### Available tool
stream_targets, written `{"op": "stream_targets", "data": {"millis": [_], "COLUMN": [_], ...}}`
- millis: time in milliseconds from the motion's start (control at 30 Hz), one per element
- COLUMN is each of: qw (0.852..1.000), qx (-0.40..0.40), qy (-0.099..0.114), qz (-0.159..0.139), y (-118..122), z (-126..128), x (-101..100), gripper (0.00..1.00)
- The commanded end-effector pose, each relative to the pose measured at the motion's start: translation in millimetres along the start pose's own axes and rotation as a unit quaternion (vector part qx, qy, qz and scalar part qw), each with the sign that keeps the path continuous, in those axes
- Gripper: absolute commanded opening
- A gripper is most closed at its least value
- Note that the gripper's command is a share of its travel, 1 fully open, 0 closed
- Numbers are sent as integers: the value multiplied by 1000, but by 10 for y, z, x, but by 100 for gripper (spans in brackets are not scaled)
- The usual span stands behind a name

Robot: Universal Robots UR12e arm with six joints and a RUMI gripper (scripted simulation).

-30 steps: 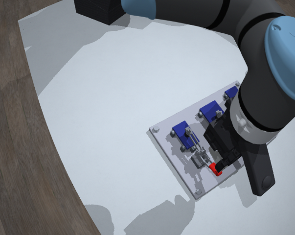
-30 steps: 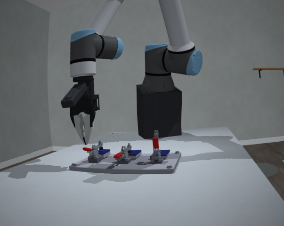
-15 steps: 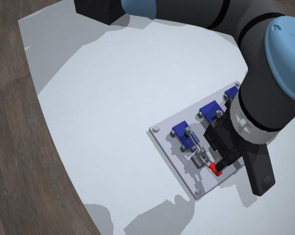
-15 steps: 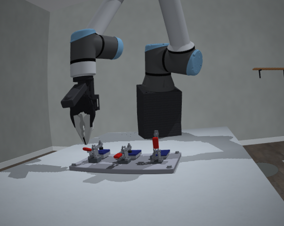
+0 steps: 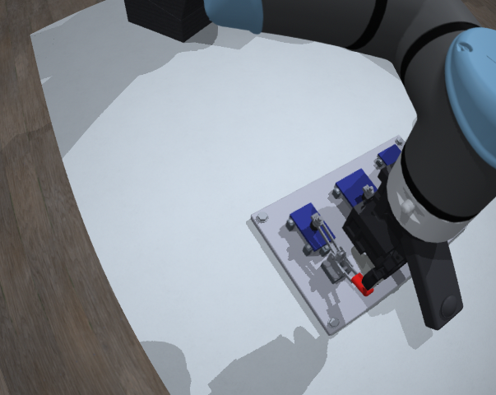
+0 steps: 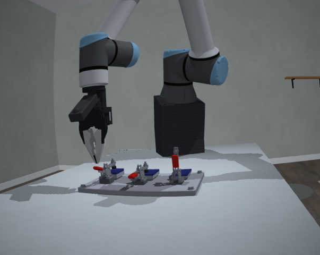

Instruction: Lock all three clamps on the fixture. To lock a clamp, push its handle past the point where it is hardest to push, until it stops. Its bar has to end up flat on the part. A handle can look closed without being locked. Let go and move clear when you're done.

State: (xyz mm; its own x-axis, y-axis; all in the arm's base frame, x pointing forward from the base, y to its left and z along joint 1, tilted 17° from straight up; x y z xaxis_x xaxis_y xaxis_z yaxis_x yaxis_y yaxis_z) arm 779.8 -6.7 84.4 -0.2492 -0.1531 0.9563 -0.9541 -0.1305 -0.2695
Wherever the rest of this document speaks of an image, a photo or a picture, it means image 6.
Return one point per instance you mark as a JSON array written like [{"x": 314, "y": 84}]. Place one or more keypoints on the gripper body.
[{"x": 94, "y": 118}]

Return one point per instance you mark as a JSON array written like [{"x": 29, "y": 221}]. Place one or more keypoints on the grey toggle clamp with red handle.
[
  {"x": 106, "y": 171},
  {"x": 175, "y": 164},
  {"x": 138, "y": 177}
]

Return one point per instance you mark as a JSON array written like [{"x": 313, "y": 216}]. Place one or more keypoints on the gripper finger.
[
  {"x": 88, "y": 139},
  {"x": 99, "y": 136}
]

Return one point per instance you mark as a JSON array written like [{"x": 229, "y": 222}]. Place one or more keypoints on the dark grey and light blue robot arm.
[{"x": 202, "y": 63}]

